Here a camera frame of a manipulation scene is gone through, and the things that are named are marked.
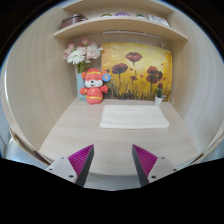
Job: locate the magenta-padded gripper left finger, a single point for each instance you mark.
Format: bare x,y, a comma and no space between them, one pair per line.
63,166

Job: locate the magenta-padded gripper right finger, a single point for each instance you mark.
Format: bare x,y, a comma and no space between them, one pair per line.
160,168

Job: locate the cream white towel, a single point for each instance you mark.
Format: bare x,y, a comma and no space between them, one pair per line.
133,116

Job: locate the small plant in white pot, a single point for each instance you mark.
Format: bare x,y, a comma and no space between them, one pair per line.
158,99

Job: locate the pale blue vase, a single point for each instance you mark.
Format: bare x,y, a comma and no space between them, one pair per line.
80,87

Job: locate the red plush mouse toy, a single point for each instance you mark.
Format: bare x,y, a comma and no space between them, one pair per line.
94,88

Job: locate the yellow poppy flower painting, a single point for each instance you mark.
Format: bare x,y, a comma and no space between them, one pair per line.
140,66

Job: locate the pink and white flower bouquet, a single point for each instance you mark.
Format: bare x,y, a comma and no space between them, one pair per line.
80,55

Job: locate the white light bar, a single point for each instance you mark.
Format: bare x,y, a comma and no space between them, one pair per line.
133,33

